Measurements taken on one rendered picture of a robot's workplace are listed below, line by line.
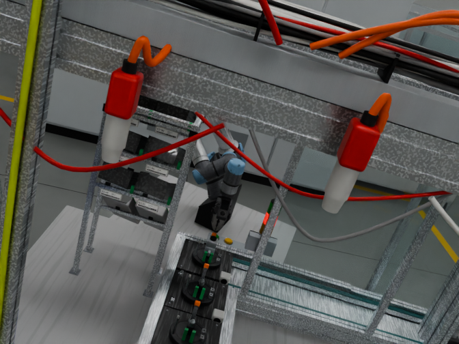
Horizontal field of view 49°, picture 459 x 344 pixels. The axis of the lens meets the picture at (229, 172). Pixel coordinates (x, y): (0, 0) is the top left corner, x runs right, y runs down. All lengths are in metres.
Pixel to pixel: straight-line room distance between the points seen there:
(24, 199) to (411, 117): 0.73
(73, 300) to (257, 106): 1.44
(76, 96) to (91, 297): 3.30
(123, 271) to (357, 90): 1.65
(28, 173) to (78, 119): 4.31
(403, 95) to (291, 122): 0.19
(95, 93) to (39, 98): 4.24
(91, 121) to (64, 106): 0.29
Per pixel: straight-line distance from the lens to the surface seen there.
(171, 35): 0.89
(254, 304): 2.27
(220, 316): 2.06
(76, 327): 2.06
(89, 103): 5.23
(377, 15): 5.16
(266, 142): 5.29
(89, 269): 2.32
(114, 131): 0.87
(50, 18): 0.91
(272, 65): 0.88
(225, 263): 2.38
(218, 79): 0.91
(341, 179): 0.85
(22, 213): 1.07
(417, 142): 0.96
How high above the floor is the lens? 2.31
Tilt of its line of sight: 24 degrees down
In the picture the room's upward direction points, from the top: 18 degrees clockwise
